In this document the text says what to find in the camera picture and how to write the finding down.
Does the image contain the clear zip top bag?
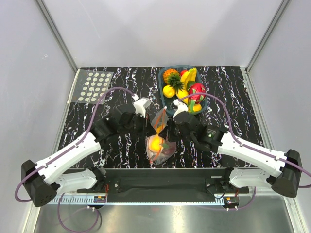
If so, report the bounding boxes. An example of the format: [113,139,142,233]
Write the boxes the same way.
[146,106,176,165]

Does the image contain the white slotted cable duct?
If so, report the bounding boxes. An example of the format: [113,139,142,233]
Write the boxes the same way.
[61,195,224,206]

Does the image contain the red apple behind bananas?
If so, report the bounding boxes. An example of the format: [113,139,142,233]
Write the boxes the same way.
[180,70,188,76]

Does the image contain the clear sheet with white dots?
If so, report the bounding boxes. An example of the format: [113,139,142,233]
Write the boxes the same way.
[68,69,114,104]

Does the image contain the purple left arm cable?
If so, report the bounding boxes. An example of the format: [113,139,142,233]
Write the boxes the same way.
[14,86,138,232]

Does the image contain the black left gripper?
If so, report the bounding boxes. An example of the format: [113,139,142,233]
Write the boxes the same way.
[119,112,157,139]

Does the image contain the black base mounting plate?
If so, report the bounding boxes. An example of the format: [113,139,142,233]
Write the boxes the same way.
[77,167,250,195]

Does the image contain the yellow banana bunch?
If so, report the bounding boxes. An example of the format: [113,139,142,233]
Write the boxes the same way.
[180,68,197,89]

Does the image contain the orange pineapple toy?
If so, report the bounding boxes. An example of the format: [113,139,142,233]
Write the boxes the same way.
[163,68,184,91]

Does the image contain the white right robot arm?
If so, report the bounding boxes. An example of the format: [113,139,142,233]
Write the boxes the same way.
[166,112,302,198]

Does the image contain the pink dragon fruit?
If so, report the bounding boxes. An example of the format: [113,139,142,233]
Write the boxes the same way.
[187,82,206,113]

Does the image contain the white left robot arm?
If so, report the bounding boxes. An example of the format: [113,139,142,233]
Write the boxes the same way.
[20,104,156,207]

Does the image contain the small yellow orange fruit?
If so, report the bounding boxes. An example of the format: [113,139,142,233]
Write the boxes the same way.
[176,89,189,105]

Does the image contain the aluminium frame rail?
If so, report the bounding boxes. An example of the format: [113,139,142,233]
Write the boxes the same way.
[214,176,297,198]

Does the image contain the green lime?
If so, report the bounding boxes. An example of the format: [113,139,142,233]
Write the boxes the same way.
[187,81,196,88]

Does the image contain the yellow lemon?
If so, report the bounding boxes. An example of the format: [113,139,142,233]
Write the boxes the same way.
[163,85,175,99]

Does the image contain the transparent blue plastic fruit tray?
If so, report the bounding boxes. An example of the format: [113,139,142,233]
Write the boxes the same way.
[158,65,207,116]

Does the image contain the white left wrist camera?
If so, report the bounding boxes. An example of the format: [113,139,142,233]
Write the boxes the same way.
[133,97,151,118]

